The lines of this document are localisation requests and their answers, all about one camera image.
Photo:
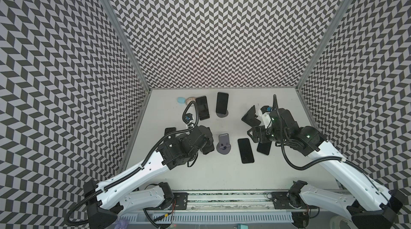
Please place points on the light blue round disc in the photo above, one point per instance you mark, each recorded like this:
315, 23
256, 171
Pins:
181, 100

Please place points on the grey round stand centre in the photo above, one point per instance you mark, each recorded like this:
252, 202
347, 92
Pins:
223, 147

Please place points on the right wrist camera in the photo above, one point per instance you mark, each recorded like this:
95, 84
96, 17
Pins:
264, 113

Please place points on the grey round stand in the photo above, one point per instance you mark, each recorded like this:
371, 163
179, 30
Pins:
223, 115
223, 147

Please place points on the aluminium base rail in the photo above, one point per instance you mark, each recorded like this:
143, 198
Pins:
231, 200

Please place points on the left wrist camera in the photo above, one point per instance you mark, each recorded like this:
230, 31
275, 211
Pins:
187, 118

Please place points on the black square phone stand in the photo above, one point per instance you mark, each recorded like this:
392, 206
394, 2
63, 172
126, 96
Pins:
250, 118

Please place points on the grey round stand back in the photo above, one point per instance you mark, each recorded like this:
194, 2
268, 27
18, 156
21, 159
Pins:
223, 115

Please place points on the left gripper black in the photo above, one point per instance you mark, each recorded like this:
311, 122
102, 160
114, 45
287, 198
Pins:
210, 141

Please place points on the black phone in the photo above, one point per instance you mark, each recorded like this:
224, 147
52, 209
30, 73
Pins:
246, 152
264, 148
222, 102
202, 104

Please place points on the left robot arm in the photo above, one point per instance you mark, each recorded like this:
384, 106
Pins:
105, 201

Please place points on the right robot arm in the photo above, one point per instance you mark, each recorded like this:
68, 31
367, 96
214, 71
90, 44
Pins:
368, 205

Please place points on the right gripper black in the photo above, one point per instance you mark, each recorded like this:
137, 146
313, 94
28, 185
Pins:
258, 129

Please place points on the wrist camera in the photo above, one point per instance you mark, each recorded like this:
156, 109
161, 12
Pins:
264, 113
187, 118

